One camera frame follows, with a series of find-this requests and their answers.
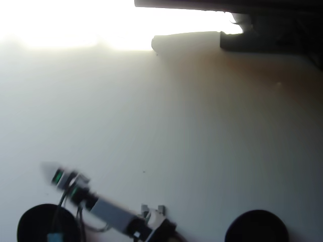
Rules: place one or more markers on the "black round bowl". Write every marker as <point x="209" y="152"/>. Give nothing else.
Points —
<point x="256" y="227"/>
<point x="32" y="227"/>

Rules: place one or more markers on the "white black Koch robot arm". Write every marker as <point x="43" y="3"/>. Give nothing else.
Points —
<point x="113" y="214"/>

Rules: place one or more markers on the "black white gripper servo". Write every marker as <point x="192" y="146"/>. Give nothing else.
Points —
<point x="68" y="179"/>

